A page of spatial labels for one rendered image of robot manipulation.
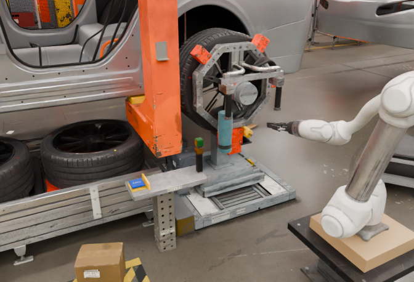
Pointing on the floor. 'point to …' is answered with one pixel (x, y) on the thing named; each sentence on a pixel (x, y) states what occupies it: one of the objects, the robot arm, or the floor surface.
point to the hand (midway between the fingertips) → (271, 125)
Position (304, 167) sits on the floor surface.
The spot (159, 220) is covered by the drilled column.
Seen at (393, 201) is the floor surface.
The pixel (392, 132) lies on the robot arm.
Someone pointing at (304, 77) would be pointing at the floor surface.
